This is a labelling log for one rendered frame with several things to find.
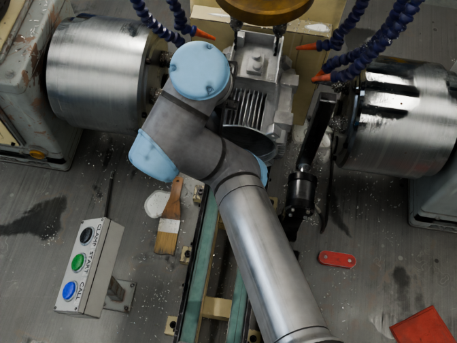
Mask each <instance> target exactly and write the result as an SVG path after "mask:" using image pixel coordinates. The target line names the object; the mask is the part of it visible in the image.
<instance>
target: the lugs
mask: <svg viewBox="0 0 457 343"><path fill-rule="evenodd" d="M231 51H232V46H229V47H228V48H225V49H224V50H223V52H222V53H224V54H226V57H227V60H228V61H229V59H230V56H231ZM291 67H292V60H291V59H290V58H289V57H288V56H287V55H284V56H282V62H281V68H282V69H283V70H284V71H286V70H288V69H291ZM281 131H282V129H281V128H279V127H278V126H277V125H276V124H275V123H273V124H271V125H267V130H266V134H265V135H267V136H268V137H270V138H271V139H272V140H275V139H277V138H280V136H281ZM273 164H274V160H273V159H271V160H270V161H267V162H265V165H266V166H267V167H268V166H272V165H273Z"/></svg>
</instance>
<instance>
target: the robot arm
mask: <svg viewBox="0 0 457 343"><path fill-rule="evenodd" d="M230 64H233V65H234V71H233V73H232V70H233V68H232V67H231V65H230ZM238 67H239V66H238V63H237V61H228V60H227V57H226V54H224V53H222V52H221V51H219V49H217V47H215V46H214V45H213V44H210V43H207V42H203V41H193V42H188V43H186V44H184V45H183V46H181V47H180V48H178V49H177V50H176V52H175V53H174V55H173V57H172V59H171V62H170V67H169V75H170V76H169V78H168V80H167V81H166V83H165V85H164V87H163V89H162V92H161V94H160V95H159V97H158V99H157V100H156V103H155V104H154V106H153V108H152V110H151V111H150V113H149V115H148V117H147V118H146V121H145V122H144V124H143V126H142V128H140V129H139V131H138V135H137V137H136V139H135V141H134V143H133V145H132V147H131V149H130V151H129V160H130V162H131V163H132V164H133V165H134V166H135V167H136V168H137V169H139V170H141V171H142V172H143V173H145V174H147V175H149V176H151V177H153V178H155V179H157V180H160V181H164V182H172V181H173V180H174V178H175V177H176V176H177V175H178V174H179V173H180V172H181V173H183V174H186V175H187V176H190V177H191V178H194V179H196V180H199V181H201V182H203V183H206V184H208V185H209V186H210V187H211V189H212V191H213V194H214V197H215V200H216V203H217V206H218V209H219V212H220V215H221V218H222V221H223V223H224V227H225V229H226V233H227V236H228V239H229V242H230V244H231V247H232V249H233V253H234V256H235V259H236V262H237V265H238V268H239V271H240V273H241V277H242V279H243V283H244V285H245V288H246V291H247V293H248V297H249V299H250V303H251V305H252V309H253V311H254V315H255V317H256V320H257V323H258V326H259V329H260V332H261V335H262V337H263V340H264V343H345V342H344V341H343V340H342V339H340V338H336V337H335V336H332V335H331V333H330V331H329V330H328V327H327V325H326V323H325V321H324V318H323V316H322V314H321V311H320V309H319V307H318V305H317V303H316V301H315V298H314V296H313V294H312V292H311V289H310V288H309V285H308V283H307V281H306V279H305V276H304V274H303V271H302V269H301V267H300V265H299V262H298V261H297V258H296V256H295V254H294V252H293V249H292V247H291V245H290V242H289V241H288V238H287V237H286V234H285V232H284V229H283V227H282V225H281V223H280V220H279V218H278V217H277V214H276V212H275V210H274V207H273V205H272V203H271V200H270V199H269V196H268V194H267V192H266V190H265V186H266V183H267V173H268V171H267V166H266V165H265V163H264V162H263V161H262V160H261V159H259V158H258V157H257V156H256V155H255V154H254V153H252V152H250V151H249V150H246V149H244V148H241V147H239V146H237V145H236V144H234V143H232V142H230V141H228V140H226V139H224V138H223V137H222V129H223V123H224V113H225V110H238V105H239V101H238V100H234V99H233V98H234V97H233V91H234V85H235V79H237V72H238Z"/></svg>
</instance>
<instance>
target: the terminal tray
mask: <svg viewBox="0 0 457 343"><path fill-rule="evenodd" d="M239 33H243V35H240V34H239ZM275 42H276V36H275V35H270V34H266V33H258V32H253V31H245V30H240V31H238V33H237V50H236V51H235V50H234V49H233V48H234V45H235V44H234V42H233V47H232V51H231V56H230V59H229V60H230V61H237V63H238V66H239V67H238V72H237V79H235V85H234V91H233V92H234V93H235V91H236V88H237V92H238V93H240V89H241V92H242V93H244V91H245V88H246V93H249V90H250V94H253V92H254V90H255V92H254V94H255V95H257V94H258V91H259V96H261V97H262V93H263V97H264V98H266V96H267V99H268V100H269V101H271V102H273V100H275V94H276V90H277V83H278V78H279V74H280V67H281V62H282V55H283V50H282V47H283V43H284V37H283V36H282V37H281V38H280V40H279V44H278V48H277V56H274V55H273V54H274V53H275V51H274V49H275V47H276V45H275ZM270 75H272V76H273V78H269V76H270Z"/></svg>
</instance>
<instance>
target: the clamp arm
mask: <svg viewBox="0 0 457 343"><path fill-rule="evenodd" d="M337 96H338V95H337V94H336V93H328V92H322V91H321V92H320V94H319V96H318V100H317V102H316V106H315V108H314V112H313V114H312V117H311V120H310V122H309V126H308V128H307V132H306V134H305V138H304V140H303V144H302V146H301V150H300V153H299V155H298V158H297V162H296V169H299V168H300V165H302V166H301V167H302V168H305V165H306V168H307V169H308V168H309V169H308V171H309V170H310V168H311V165H312V163H313V161H314V158H315V156H316V153H317V151H318V148H319V146H320V143H321V141H322V138H323V136H324V133H325V131H326V128H327V127H328V124H329V121H330V119H331V116H332V115H333V112H334V109H335V106H336V105H337Z"/></svg>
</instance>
